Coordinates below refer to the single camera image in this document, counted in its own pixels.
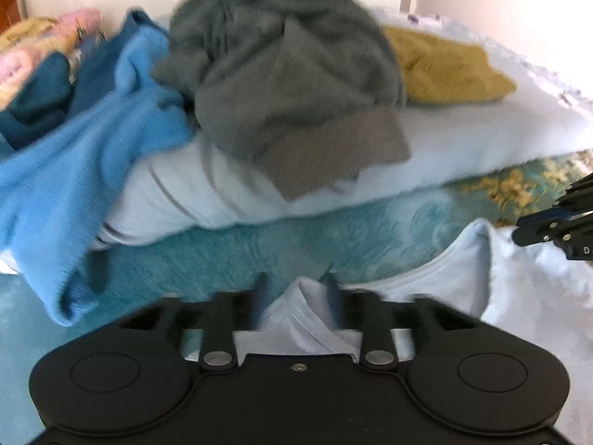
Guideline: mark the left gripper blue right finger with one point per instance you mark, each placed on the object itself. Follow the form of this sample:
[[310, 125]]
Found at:
[[364, 312]]

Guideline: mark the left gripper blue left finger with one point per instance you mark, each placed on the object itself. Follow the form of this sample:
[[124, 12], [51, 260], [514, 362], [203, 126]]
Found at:
[[223, 316]]

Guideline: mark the white printed t-shirt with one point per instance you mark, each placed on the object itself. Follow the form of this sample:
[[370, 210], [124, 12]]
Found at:
[[533, 292]]

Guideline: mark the teal floral bed blanket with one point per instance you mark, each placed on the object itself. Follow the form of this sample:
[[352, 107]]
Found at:
[[375, 240]]

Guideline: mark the light blue daisy quilt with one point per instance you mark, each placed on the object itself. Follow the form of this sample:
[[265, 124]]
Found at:
[[195, 185]]

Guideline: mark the mustard yellow knit sweater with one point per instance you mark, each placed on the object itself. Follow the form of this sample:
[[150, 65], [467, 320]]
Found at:
[[441, 72]]

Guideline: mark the blue fleece garment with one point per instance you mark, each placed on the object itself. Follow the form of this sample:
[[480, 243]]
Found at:
[[56, 193]]

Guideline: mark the grey sweatshirt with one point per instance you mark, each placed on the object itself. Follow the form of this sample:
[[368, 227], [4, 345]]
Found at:
[[308, 90]]

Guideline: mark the folded colourful floral blanket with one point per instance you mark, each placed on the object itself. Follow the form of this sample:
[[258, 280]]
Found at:
[[27, 43]]

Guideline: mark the orange wooden bed headboard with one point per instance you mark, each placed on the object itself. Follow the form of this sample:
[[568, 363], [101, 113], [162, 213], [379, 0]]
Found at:
[[11, 12]]

